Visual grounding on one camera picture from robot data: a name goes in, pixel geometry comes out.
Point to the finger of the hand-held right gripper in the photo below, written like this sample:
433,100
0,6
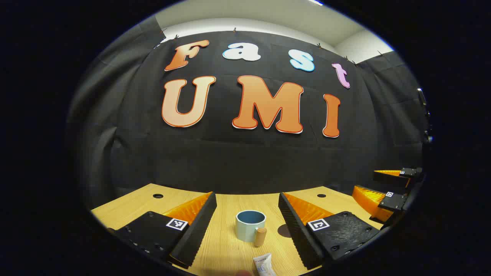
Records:
389,177
393,202

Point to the white toothpaste tube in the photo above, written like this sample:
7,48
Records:
264,265

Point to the black backdrop cloth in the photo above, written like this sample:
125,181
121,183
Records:
238,161

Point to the round brown coaster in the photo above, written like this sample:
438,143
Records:
284,230

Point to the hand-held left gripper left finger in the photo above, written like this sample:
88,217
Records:
195,234

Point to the wooden desktop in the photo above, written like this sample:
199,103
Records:
226,253

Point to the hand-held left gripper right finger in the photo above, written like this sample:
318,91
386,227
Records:
297,234

